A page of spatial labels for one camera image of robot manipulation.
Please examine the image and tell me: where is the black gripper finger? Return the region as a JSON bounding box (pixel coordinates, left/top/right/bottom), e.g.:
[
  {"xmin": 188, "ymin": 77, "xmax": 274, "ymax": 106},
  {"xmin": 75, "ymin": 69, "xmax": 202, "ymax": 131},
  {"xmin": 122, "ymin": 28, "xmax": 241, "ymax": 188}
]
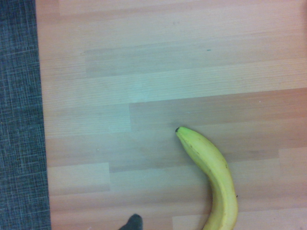
[{"xmin": 118, "ymin": 214, "xmax": 144, "ymax": 230}]

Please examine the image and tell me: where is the wooden top coffee table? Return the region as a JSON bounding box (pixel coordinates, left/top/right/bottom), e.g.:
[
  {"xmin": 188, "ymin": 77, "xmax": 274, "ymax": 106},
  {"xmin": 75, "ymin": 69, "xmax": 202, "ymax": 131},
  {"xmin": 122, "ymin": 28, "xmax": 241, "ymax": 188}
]
[{"xmin": 35, "ymin": 0, "xmax": 307, "ymax": 230}]

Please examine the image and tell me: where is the yellow banana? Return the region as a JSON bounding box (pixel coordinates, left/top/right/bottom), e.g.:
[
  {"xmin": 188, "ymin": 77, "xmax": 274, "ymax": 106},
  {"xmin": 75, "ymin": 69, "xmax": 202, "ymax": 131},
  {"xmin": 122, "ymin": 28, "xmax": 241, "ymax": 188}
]
[{"xmin": 175, "ymin": 126, "xmax": 239, "ymax": 230}]

